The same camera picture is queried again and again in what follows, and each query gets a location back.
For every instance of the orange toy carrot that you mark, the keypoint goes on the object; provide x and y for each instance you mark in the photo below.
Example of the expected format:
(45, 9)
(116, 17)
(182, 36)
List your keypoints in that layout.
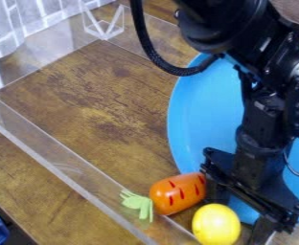
(171, 195)

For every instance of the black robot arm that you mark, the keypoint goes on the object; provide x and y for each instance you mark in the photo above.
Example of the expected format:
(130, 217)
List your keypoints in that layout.
(246, 31)

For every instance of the clear acrylic enclosure wall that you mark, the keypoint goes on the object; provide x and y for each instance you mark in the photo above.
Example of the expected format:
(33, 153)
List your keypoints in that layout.
(105, 25)

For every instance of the blue round plastic tray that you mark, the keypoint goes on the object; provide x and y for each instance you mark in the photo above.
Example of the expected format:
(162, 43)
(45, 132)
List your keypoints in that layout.
(204, 113)

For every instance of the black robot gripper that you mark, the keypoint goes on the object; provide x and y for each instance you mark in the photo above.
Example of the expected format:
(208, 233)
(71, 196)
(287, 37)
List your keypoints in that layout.
(251, 175)

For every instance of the white patterned curtain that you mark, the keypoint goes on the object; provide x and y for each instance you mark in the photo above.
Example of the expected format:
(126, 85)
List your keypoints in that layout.
(24, 17)

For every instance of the yellow toy lemon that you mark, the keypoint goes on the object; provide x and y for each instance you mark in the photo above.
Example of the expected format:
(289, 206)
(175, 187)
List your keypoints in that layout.
(216, 225)

